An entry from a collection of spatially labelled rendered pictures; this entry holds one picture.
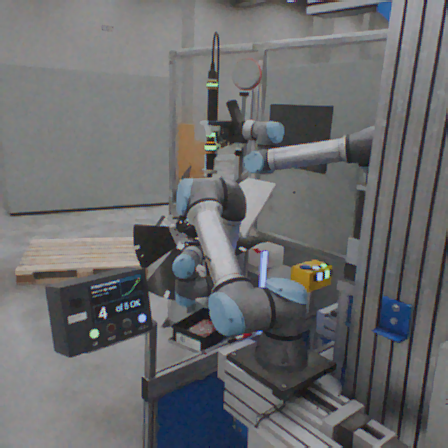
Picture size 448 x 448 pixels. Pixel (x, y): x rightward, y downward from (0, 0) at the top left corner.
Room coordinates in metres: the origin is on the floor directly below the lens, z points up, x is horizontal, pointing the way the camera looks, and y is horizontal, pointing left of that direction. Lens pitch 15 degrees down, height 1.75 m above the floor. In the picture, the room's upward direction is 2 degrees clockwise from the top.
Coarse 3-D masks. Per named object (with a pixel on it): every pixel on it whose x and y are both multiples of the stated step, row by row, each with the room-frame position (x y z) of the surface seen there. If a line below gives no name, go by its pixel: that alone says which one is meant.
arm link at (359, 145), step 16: (368, 128) 1.60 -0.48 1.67; (304, 144) 1.64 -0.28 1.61; (320, 144) 1.61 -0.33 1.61; (336, 144) 1.59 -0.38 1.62; (352, 144) 1.55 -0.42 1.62; (368, 144) 1.55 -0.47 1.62; (256, 160) 1.65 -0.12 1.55; (272, 160) 1.65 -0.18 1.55; (288, 160) 1.63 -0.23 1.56; (304, 160) 1.62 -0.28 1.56; (320, 160) 1.60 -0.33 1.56; (336, 160) 1.59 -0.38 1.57; (352, 160) 1.57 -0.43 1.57; (368, 160) 1.57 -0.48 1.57
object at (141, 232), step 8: (136, 224) 2.23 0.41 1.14; (136, 232) 2.21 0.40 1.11; (144, 232) 2.18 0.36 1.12; (152, 232) 2.16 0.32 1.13; (160, 232) 2.13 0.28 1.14; (168, 232) 2.11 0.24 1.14; (136, 240) 2.20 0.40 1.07; (144, 240) 2.17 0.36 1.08; (152, 240) 2.15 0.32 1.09; (160, 240) 2.13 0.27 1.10; (168, 240) 2.12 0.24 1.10; (144, 248) 2.16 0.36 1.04; (152, 248) 2.15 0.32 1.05; (160, 248) 2.13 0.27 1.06; (168, 248) 2.12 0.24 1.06; (136, 256) 2.18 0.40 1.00; (152, 256) 2.14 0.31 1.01; (160, 256) 2.13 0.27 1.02; (144, 264) 2.15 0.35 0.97
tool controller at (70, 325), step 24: (48, 288) 1.21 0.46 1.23; (72, 288) 1.18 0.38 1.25; (96, 288) 1.22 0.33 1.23; (120, 288) 1.26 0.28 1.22; (144, 288) 1.31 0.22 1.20; (48, 312) 1.22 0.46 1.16; (72, 312) 1.16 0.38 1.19; (120, 312) 1.24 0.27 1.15; (144, 312) 1.29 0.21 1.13; (72, 336) 1.14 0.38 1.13; (120, 336) 1.22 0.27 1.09
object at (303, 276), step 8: (312, 264) 1.94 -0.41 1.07; (320, 264) 1.95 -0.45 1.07; (296, 272) 1.89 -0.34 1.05; (304, 272) 1.86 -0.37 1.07; (312, 272) 1.85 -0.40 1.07; (320, 272) 1.89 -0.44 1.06; (296, 280) 1.89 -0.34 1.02; (304, 280) 1.85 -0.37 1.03; (312, 280) 1.85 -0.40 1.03; (320, 280) 1.89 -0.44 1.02; (328, 280) 1.93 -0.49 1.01; (304, 288) 1.85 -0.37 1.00; (312, 288) 1.86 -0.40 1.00
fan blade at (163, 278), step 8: (176, 248) 1.99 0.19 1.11; (168, 256) 1.96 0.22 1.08; (176, 256) 1.96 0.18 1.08; (160, 264) 1.94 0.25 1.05; (168, 264) 1.94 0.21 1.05; (160, 272) 1.92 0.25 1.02; (168, 272) 1.91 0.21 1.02; (152, 280) 1.90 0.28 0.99; (160, 280) 1.89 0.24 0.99; (168, 280) 1.89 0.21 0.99; (152, 288) 1.88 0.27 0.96; (160, 288) 1.87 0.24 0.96; (168, 288) 1.87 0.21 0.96; (160, 296) 1.85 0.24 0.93; (168, 296) 1.85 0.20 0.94
